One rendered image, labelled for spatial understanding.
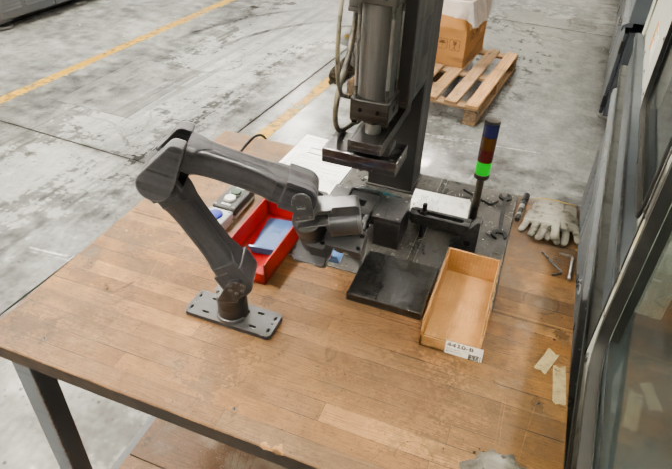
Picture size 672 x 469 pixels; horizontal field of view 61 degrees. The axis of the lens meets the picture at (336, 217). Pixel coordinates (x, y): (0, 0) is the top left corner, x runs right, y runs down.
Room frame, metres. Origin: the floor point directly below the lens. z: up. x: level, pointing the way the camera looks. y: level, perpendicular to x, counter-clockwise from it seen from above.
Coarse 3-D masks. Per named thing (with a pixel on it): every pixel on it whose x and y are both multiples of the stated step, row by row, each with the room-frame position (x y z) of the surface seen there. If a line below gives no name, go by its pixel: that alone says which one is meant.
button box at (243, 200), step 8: (256, 136) 1.66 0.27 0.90; (264, 136) 1.72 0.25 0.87; (224, 192) 1.28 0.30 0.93; (248, 192) 1.29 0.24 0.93; (216, 200) 1.24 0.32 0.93; (224, 200) 1.24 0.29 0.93; (240, 200) 1.25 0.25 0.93; (248, 200) 1.27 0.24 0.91; (224, 208) 1.21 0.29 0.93; (232, 208) 1.21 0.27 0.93; (240, 208) 1.23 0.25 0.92
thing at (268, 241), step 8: (272, 224) 1.17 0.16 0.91; (280, 224) 1.18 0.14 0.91; (288, 224) 1.18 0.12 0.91; (264, 232) 1.14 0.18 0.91; (272, 232) 1.14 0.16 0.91; (280, 232) 1.14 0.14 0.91; (264, 240) 1.11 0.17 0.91; (272, 240) 1.11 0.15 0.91; (280, 240) 1.11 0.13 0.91; (256, 248) 1.05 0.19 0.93; (264, 248) 1.05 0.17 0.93; (272, 248) 1.08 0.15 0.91
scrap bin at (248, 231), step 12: (264, 204) 1.21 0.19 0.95; (276, 204) 1.22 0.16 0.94; (252, 216) 1.15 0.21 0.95; (264, 216) 1.20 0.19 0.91; (276, 216) 1.22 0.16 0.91; (288, 216) 1.20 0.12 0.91; (240, 228) 1.09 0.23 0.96; (252, 228) 1.14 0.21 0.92; (240, 240) 1.08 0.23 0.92; (252, 240) 1.11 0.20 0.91; (288, 240) 1.07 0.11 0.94; (252, 252) 1.06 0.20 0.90; (276, 252) 1.01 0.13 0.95; (288, 252) 1.07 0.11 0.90; (264, 264) 0.96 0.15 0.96; (276, 264) 1.01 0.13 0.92; (264, 276) 0.96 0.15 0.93
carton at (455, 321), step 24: (456, 264) 1.02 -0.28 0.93; (480, 264) 1.00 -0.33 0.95; (456, 288) 0.97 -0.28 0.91; (480, 288) 0.97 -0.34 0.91; (432, 312) 0.89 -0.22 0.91; (456, 312) 0.89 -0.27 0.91; (480, 312) 0.89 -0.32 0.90; (432, 336) 0.79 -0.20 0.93; (456, 336) 0.82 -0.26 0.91; (480, 336) 0.82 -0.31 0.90; (480, 360) 0.76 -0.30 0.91
